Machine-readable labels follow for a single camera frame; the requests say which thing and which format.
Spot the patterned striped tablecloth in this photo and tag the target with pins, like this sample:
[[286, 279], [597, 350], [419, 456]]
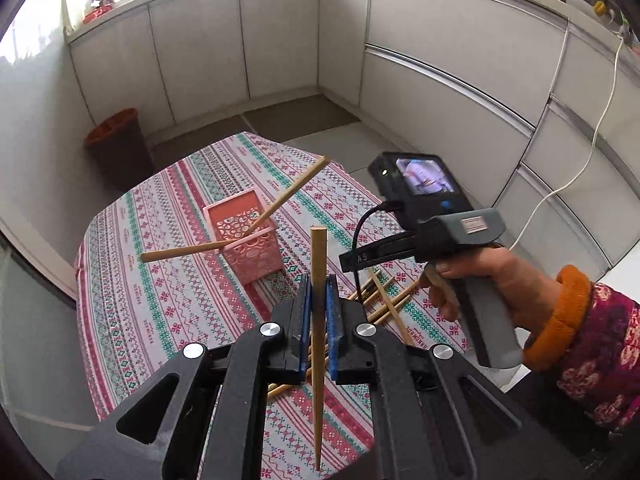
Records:
[[175, 310]]

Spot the person's right forearm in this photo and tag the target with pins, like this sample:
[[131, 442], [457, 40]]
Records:
[[600, 350]]

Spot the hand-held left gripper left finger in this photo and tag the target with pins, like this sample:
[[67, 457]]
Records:
[[303, 320]]

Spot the wooden chopstick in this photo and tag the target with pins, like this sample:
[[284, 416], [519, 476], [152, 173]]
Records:
[[318, 255], [175, 251], [300, 182]]

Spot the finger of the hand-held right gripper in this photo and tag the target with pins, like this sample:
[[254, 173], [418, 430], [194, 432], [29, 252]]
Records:
[[375, 255]]

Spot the dark floor mat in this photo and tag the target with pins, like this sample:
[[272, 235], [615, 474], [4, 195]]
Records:
[[300, 117]]

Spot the white kitchen cabinets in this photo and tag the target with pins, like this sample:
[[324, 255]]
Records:
[[450, 35]]

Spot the yellow hanging object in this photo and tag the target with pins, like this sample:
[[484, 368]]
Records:
[[600, 7]]

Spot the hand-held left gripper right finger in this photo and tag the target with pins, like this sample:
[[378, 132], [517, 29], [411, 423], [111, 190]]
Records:
[[333, 325]]

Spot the person's right hand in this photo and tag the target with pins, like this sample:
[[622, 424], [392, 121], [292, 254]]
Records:
[[525, 290]]

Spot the brown trash bin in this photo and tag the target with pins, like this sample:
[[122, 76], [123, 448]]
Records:
[[120, 150]]

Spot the bunch of bamboo chopsticks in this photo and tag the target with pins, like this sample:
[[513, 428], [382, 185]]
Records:
[[395, 305]]

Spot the pink perforated basket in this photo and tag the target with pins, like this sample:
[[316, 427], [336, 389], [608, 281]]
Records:
[[250, 260]]

